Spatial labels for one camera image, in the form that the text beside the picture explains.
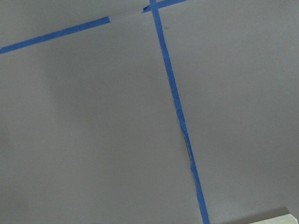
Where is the wooden cutting board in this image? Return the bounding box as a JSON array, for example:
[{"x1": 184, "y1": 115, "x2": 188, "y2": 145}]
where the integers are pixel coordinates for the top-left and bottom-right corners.
[{"x1": 250, "y1": 214, "x2": 298, "y2": 224}]

